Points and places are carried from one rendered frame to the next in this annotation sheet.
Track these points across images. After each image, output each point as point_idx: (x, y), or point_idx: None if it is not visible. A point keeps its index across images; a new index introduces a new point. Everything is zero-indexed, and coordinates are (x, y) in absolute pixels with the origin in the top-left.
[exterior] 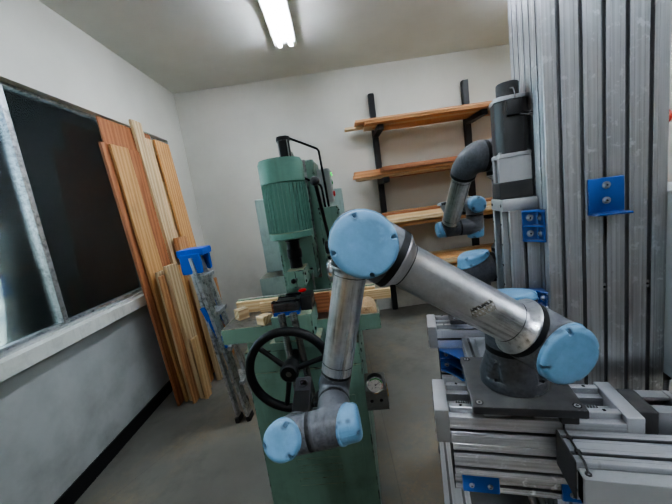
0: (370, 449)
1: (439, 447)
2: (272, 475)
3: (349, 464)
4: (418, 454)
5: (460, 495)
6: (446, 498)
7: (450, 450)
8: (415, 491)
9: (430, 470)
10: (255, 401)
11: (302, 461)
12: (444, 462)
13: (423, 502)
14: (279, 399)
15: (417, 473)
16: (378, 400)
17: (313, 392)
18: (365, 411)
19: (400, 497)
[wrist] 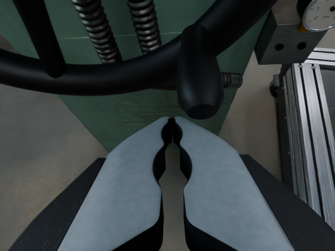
0: (226, 107)
1: (274, 83)
2: (89, 126)
3: (191, 119)
4: (246, 86)
5: (326, 155)
6: (309, 158)
7: (311, 98)
8: (243, 122)
9: (258, 103)
10: (8, 36)
11: (127, 116)
12: (304, 113)
13: (250, 133)
14: (63, 34)
15: (245, 105)
16: (294, 46)
17: (152, 26)
18: (244, 62)
19: (228, 127)
